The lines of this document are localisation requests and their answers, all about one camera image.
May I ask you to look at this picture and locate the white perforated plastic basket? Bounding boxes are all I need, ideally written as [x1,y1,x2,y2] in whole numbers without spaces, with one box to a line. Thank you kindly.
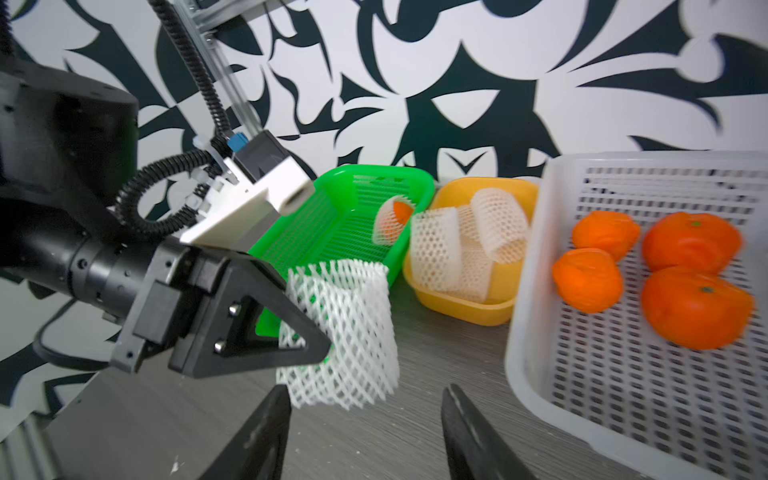
[505,151,767,479]

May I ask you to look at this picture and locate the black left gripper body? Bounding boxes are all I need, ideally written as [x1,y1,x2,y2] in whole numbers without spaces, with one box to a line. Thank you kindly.
[11,206,228,373]

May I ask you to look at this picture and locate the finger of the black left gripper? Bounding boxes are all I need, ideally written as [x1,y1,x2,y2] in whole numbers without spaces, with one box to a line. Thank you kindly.
[168,251,331,379]

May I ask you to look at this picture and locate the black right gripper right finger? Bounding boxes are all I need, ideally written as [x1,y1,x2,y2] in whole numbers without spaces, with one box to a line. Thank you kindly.
[441,384,535,480]

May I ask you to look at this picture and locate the white foam net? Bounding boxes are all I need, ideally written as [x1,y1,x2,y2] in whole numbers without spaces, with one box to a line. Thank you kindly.
[410,207,462,292]
[470,188,529,264]
[452,236,494,303]
[276,259,400,410]

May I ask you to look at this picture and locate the green plastic basket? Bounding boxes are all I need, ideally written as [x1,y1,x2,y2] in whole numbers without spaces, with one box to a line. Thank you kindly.
[248,164,437,338]

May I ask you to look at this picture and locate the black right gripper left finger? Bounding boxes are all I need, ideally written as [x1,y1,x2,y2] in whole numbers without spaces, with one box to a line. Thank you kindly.
[200,385,292,480]

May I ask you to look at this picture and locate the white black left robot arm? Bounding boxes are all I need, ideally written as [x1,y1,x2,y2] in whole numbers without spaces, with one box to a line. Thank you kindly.
[1,1,331,378]

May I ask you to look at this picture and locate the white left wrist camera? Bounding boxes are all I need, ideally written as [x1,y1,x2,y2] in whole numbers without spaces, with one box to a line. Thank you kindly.
[180,130,314,250]

